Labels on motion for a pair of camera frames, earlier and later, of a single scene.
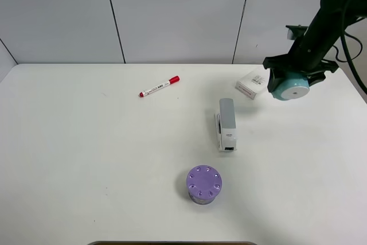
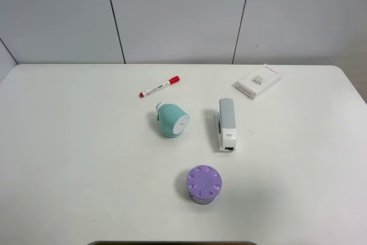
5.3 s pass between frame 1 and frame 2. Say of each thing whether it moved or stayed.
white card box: stayed
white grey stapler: stayed
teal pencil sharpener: moved
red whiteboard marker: stayed
